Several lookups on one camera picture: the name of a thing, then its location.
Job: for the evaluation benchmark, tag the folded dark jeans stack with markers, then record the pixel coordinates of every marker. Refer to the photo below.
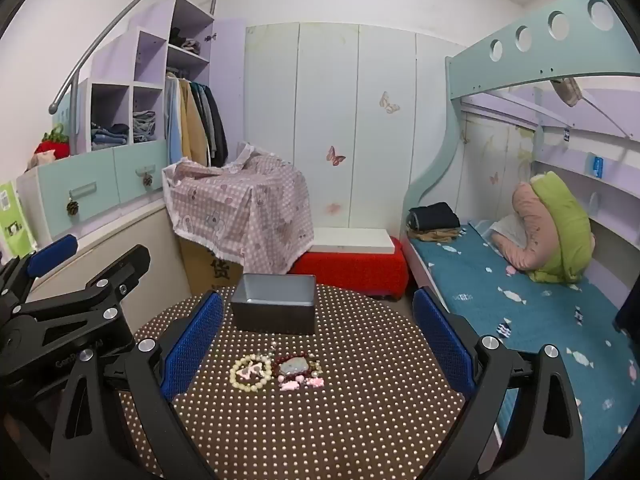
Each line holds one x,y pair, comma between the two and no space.
107,135

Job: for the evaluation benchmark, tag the pink checked cloth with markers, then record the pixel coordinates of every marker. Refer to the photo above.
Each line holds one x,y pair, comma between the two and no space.
250,210

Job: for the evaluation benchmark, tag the beige cabinet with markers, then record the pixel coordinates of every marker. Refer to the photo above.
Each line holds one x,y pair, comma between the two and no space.
125,230

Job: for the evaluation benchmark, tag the pink quilt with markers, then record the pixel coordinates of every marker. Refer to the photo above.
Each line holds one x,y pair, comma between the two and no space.
535,230

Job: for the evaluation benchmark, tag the pinecone ornament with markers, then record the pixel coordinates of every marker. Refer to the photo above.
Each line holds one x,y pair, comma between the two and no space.
147,180
73,207

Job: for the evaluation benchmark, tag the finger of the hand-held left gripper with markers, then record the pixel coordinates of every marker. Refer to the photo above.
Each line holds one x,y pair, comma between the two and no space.
125,267
52,255

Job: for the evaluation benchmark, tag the tan hanging coat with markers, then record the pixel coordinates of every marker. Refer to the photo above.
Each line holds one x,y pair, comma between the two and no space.
192,120

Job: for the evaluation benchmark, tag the white pillow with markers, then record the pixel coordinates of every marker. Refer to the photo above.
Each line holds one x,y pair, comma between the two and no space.
507,232

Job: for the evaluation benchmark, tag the brown polka-dot tablecloth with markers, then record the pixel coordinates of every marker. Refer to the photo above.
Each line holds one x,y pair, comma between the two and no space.
325,435

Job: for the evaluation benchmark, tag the dark teal hanging jacket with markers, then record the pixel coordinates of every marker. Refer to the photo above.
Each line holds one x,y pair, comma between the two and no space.
201,97

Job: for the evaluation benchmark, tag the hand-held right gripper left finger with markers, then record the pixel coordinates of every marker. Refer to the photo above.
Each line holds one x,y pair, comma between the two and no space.
192,345

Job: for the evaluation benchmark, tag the strawberry plush toy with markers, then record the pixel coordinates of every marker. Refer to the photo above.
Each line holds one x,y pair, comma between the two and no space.
52,149

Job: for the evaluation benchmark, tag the white board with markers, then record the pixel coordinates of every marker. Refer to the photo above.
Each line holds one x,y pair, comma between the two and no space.
350,240

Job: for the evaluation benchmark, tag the dark grey storage box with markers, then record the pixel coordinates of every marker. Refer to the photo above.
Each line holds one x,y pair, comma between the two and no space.
272,315

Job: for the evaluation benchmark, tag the folded dark clothes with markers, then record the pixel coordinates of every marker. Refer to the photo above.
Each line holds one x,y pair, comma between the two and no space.
435,215

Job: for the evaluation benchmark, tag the small blue box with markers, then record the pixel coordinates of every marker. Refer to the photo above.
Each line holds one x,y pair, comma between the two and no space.
596,164

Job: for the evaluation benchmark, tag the dark navy cloth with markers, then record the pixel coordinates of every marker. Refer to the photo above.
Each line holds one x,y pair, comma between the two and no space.
627,305

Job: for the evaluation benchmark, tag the purple stair shelf cabinet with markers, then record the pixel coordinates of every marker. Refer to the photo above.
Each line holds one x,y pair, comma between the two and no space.
150,60

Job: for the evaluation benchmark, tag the folded tan clothes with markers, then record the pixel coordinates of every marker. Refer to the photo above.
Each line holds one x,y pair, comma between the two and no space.
435,235

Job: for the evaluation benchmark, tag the light blue hanging shirt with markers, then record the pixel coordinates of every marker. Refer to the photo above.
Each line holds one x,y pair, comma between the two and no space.
172,120

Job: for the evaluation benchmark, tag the teal drawer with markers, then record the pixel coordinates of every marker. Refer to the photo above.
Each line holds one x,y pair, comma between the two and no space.
132,165
85,175

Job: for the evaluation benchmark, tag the grey hanging pouch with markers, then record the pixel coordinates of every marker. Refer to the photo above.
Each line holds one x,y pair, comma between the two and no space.
567,91

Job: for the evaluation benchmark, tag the folded light denim clothes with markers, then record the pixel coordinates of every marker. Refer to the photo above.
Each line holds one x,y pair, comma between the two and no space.
145,125

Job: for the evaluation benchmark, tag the grey metal handrail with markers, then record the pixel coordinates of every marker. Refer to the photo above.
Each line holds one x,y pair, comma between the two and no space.
85,60

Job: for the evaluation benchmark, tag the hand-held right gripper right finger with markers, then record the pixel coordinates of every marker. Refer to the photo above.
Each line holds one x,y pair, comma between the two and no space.
442,340

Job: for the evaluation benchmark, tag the beige plush toy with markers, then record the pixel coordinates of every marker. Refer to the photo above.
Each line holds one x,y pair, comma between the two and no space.
40,161

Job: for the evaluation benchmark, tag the teal bunk bed frame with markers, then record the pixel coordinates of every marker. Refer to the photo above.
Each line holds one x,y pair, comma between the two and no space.
500,62

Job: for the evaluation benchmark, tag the green paper bag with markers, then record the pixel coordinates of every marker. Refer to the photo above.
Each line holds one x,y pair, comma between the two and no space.
12,215

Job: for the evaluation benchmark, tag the white wardrobe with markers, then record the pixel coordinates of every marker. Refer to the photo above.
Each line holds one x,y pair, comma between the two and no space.
325,110

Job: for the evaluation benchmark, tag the pale jade pendant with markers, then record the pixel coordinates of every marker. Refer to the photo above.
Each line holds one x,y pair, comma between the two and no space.
295,366

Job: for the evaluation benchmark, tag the cardboard box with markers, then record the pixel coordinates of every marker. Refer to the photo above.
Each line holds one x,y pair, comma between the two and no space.
200,265

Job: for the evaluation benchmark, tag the faint pink butterfly sticker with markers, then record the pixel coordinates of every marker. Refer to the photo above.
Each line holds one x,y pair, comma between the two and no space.
332,207

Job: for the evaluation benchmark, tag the blue printed bed sheet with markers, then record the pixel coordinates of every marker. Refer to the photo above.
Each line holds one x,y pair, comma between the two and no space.
525,320

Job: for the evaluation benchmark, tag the black hanging jacket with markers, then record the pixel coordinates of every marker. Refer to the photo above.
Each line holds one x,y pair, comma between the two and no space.
217,127

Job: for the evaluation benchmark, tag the pink and green pillow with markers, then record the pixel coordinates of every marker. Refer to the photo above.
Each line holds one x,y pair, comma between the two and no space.
565,225

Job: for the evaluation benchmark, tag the dark clothes pile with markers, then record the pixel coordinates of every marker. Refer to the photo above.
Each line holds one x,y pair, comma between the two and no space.
182,40

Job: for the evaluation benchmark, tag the cream butterfly sticker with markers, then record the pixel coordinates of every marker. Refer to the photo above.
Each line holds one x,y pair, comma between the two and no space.
389,102

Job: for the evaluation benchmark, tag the pink bunny hair clip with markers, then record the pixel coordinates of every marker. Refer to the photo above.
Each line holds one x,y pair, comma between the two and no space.
290,386

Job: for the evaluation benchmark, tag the pink bow hair clip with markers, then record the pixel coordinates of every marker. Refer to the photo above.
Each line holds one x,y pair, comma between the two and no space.
250,371

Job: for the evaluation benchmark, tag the red stool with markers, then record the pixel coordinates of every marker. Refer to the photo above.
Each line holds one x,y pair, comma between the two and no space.
350,270

